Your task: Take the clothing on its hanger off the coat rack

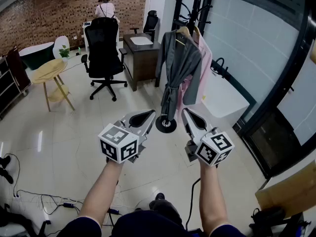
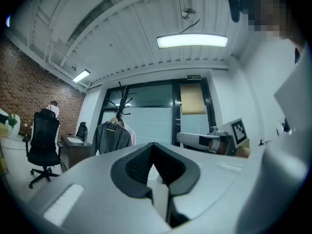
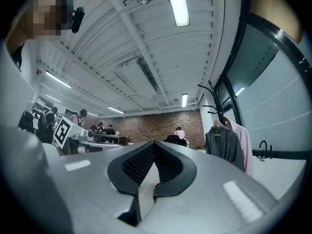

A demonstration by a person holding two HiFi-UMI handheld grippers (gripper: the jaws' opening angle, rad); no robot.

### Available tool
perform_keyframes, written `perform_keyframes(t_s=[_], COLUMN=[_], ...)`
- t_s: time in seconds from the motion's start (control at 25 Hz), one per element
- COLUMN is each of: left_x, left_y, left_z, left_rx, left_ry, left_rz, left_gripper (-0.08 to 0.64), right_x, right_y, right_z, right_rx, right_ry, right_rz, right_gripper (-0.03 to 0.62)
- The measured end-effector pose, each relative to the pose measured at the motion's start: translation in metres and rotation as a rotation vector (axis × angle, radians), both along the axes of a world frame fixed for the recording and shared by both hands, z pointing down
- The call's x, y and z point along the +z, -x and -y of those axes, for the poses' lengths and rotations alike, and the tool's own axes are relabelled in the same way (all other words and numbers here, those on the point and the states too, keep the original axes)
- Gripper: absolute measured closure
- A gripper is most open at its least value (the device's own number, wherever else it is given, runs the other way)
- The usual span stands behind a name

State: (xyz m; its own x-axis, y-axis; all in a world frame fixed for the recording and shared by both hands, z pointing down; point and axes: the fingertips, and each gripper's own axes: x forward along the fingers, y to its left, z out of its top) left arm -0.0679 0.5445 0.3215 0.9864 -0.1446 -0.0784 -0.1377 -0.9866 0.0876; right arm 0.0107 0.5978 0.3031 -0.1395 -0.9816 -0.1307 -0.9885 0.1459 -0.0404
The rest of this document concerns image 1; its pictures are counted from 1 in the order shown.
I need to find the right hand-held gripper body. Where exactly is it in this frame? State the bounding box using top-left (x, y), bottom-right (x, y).
top-left (185, 127), bottom-right (235, 168)

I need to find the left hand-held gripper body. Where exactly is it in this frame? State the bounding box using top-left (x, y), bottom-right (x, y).
top-left (98, 119), bottom-right (149, 164)

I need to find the pink robe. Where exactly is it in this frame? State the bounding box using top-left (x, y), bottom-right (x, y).
top-left (175, 30), bottom-right (214, 109)

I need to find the grey robe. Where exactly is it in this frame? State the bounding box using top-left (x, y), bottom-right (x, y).
top-left (155, 30), bottom-right (203, 122)

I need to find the wooden clothes hanger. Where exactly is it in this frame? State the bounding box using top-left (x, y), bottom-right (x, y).
top-left (175, 25), bottom-right (193, 45)
top-left (192, 25), bottom-right (204, 38)

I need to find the person's right forearm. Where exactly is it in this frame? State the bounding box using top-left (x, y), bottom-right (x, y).
top-left (198, 162), bottom-right (230, 232)

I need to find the person's left forearm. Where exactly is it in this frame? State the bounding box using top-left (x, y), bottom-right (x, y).
top-left (79, 159), bottom-right (124, 227)

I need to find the black coat rack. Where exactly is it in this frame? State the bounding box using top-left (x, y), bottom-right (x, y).
top-left (155, 0), bottom-right (224, 134)

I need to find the white bathtub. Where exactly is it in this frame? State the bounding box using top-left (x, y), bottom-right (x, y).
top-left (201, 65), bottom-right (251, 119)

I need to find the black office chair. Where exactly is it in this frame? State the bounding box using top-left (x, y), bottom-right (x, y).
top-left (80, 17), bottom-right (128, 102)
top-left (130, 10), bottom-right (159, 43)

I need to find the person's dark trouser leg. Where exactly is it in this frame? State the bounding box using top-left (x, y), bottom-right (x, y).
top-left (149, 198), bottom-right (185, 228)

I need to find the cardboard box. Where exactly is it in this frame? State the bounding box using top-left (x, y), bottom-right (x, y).
top-left (254, 160), bottom-right (316, 220)

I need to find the person's navy shirt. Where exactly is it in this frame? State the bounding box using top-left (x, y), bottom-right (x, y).
top-left (56, 209), bottom-right (248, 237)

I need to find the black bag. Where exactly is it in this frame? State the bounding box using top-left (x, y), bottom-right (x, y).
top-left (248, 205), bottom-right (287, 237)

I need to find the potted green plant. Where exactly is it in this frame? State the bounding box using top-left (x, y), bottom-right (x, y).
top-left (58, 44), bottom-right (71, 63)

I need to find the yellow round side table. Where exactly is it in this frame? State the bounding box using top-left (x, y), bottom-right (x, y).
top-left (31, 59), bottom-right (76, 113)

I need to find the green bathtub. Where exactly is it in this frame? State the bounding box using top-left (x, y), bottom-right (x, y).
top-left (19, 41), bottom-right (55, 71)

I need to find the dark shelf cart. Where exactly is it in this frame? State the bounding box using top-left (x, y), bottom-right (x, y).
top-left (0, 47), bottom-right (32, 121)

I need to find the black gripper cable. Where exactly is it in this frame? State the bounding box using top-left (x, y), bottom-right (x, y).
top-left (185, 177), bottom-right (202, 232)

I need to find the black glass door frame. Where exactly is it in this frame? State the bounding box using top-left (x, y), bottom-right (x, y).
top-left (233, 0), bottom-right (316, 180)

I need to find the black floor cable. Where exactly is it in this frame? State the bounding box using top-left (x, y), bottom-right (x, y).
top-left (2, 153), bottom-right (86, 216)

